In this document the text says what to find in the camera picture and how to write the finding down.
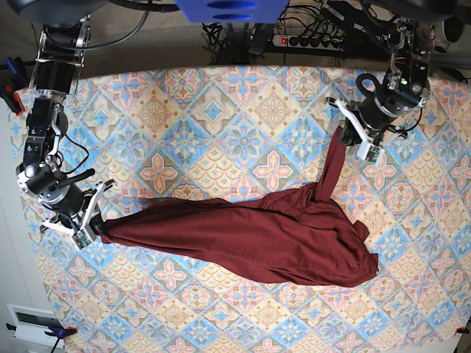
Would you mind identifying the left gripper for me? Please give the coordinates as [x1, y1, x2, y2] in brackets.
[325, 93, 431, 148]

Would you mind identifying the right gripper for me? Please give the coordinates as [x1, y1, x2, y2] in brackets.
[18, 167, 115, 238]

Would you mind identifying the dark red t-shirt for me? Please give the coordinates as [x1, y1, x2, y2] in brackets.
[100, 129, 378, 288]

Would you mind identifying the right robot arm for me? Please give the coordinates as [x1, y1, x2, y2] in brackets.
[8, 1, 114, 249]

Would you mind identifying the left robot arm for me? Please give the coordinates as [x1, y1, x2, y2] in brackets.
[340, 1, 458, 147]

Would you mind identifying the white power strip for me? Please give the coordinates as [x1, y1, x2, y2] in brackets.
[272, 35, 342, 51]

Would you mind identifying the blue orange clamp lower left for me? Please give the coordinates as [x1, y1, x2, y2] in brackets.
[6, 324, 77, 338]

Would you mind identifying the blue orange clamp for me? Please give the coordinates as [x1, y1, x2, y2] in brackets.
[6, 324, 77, 338]
[1, 57, 29, 116]

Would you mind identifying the patterned tablecloth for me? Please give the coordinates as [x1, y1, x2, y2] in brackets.
[22, 67, 470, 352]

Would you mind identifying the blue orange clamp upper left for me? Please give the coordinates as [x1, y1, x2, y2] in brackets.
[1, 57, 29, 116]

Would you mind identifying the orange clamp lower right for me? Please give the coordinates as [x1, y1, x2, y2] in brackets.
[456, 327, 470, 335]

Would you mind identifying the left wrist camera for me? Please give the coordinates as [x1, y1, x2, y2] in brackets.
[356, 140, 385, 165]

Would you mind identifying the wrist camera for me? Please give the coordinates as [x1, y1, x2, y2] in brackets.
[356, 140, 385, 165]
[71, 229, 94, 251]

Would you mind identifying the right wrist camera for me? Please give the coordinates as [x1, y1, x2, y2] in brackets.
[71, 229, 94, 251]

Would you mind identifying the white wall vent box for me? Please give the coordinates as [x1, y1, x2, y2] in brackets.
[7, 304, 60, 348]

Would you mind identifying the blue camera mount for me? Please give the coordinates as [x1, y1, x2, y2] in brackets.
[174, 0, 289, 24]

